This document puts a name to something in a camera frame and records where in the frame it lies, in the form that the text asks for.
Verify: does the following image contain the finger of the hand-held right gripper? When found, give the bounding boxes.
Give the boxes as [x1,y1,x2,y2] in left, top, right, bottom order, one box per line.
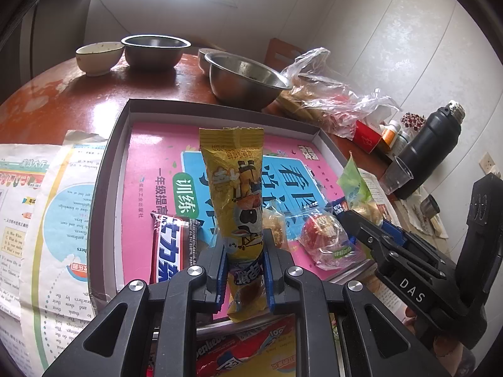
[382,219,457,270]
[344,209,441,280]

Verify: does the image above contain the white ceramic bowl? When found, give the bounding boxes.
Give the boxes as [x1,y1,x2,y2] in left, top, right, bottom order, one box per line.
[75,42,125,77]

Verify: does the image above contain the red snack packet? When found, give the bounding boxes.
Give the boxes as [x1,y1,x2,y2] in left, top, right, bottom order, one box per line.
[147,314,299,377]

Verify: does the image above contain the red round clear-wrapped snack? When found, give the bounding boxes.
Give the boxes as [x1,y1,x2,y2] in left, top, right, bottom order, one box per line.
[299,210,356,271]

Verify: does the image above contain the small metal cup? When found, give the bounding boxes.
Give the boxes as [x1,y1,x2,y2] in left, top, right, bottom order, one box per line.
[420,195,440,218]

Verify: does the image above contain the long yellow snack packet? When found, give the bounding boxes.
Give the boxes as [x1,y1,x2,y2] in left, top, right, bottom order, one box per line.
[198,127,265,323]

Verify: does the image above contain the newspaper sheet with yellow panels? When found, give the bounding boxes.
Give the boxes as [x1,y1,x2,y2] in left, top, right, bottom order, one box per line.
[0,143,64,315]

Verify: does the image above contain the grey cardboard tray box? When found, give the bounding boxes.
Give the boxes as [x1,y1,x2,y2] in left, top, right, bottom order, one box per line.
[88,99,378,325]

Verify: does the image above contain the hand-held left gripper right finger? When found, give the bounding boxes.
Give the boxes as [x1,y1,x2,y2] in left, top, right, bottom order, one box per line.
[263,228,445,377]

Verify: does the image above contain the red spotted white object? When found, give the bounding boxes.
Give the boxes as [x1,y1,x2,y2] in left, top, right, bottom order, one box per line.
[401,112,427,128]

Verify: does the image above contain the blue cookie packet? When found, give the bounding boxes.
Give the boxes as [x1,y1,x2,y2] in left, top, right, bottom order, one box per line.
[331,198,350,221]

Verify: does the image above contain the person's right hand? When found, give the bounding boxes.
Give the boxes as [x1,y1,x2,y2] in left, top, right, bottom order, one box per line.
[403,303,423,328]

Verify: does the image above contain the orange and white medicine bottle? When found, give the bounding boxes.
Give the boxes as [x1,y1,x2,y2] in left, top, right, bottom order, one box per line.
[379,120,399,148]

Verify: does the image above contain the red white chocolate bar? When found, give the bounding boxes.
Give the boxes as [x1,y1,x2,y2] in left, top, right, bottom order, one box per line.
[151,211,203,283]

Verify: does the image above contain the grey refrigerator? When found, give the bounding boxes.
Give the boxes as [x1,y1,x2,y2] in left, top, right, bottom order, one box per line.
[18,0,91,87]

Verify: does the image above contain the wooden chair back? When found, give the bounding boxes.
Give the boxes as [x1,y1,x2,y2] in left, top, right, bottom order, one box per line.
[265,38,305,73]

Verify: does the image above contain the red tissue box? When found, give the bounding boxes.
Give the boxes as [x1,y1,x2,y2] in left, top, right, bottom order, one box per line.
[351,120,384,154]

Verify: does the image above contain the large steel bowl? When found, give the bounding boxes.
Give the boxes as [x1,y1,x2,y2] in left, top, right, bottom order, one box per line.
[209,52,293,111]

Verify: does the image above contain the black thermos flask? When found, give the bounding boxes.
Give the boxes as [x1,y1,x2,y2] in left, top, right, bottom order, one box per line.
[395,101,467,199]

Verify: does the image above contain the pink and blue book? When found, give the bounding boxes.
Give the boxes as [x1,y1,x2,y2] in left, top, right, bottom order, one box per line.
[120,122,370,283]

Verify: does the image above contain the clear plastic cup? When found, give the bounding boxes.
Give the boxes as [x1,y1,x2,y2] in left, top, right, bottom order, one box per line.
[379,156,415,195]

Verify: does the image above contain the white crumpled paper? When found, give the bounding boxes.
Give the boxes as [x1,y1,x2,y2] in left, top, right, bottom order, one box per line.
[399,194,449,240]

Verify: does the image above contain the light green snack packet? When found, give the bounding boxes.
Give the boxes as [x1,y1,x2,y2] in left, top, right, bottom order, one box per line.
[337,152,384,224]

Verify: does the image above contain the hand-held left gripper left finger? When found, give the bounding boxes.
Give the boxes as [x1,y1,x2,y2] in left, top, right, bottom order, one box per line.
[41,239,229,377]

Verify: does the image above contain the clear plastic bag with food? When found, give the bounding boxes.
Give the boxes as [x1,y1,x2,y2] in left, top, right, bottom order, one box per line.
[281,47,403,138]

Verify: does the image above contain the open picture book pages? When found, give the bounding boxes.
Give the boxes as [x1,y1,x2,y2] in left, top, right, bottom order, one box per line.
[19,129,114,374]

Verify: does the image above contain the yellow pastry clear packet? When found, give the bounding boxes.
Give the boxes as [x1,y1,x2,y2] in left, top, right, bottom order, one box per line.
[261,209,289,250]

